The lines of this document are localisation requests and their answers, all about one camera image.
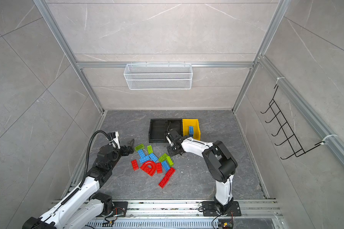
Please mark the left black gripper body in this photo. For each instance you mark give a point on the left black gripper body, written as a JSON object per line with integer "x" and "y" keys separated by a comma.
{"x": 124, "y": 152}

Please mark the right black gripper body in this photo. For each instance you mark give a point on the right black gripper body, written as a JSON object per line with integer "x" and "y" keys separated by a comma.
{"x": 172, "y": 150}

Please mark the blue lego brick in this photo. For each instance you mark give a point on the blue lego brick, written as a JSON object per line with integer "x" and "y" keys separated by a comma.
{"x": 141, "y": 153}
{"x": 165, "y": 166}
{"x": 153, "y": 157}
{"x": 191, "y": 128}
{"x": 144, "y": 159}
{"x": 191, "y": 134}

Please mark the green lego brick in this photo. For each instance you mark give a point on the green lego brick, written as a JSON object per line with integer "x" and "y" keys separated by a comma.
{"x": 139, "y": 147}
{"x": 150, "y": 149}
{"x": 163, "y": 157}
{"x": 170, "y": 161}

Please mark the red lego brick diagonal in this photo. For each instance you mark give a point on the red lego brick diagonal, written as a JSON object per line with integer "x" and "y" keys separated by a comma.
{"x": 164, "y": 182}
{"x": 170, "y": 172}

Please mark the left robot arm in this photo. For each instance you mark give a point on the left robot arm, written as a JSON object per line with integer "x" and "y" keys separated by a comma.
{"x": 85, "y": 202}

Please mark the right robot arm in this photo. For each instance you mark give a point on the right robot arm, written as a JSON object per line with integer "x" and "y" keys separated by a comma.
{"x": 220, "y": 162}

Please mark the red lego brick far left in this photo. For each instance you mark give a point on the red lego brick far left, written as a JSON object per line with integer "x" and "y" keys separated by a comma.
{"x": 135, "y": 165}

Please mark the black two-compartment tray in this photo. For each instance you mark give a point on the black two-compartment tray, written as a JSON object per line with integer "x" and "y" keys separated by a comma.
{"x": 160, "y": 127}

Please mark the yellow plastic bin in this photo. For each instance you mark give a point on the yellow plastic bin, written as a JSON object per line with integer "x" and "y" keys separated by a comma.
{"x": 195, "y": 124}

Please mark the green lego brick upright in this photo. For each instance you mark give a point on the green lego brick upright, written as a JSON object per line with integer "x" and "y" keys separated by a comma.
{"x": 150, "y": 149}

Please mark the red arch lego piece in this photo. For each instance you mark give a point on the red arch lego piece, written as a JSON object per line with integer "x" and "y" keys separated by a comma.
{"x": 149, "y": 167}

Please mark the red lego brick beside arch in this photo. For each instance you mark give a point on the red lego brick beside arch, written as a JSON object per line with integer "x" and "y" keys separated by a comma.
{"x": 159, "y": 168}

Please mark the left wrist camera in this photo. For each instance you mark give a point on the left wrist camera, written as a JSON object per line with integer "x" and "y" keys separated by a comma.
{"x": 115, "y": 140}

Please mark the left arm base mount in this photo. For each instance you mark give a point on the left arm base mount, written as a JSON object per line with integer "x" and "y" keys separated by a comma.
{"x": 116, "y": 209}

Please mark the white wire mesh basket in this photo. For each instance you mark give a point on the white wire mesh basket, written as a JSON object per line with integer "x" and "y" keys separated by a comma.
{"x": 158, "y": 76}

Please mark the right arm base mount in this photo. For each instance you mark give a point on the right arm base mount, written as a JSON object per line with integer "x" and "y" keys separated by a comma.
{"x": 214, "y": 208}

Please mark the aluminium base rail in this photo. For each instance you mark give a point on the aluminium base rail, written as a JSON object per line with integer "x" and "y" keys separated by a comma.
{"x": 184, "y": 214}

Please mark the black wire hook rack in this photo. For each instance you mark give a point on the black wire hook rack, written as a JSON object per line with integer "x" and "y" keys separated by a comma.
{"x": 291, "y": 138}

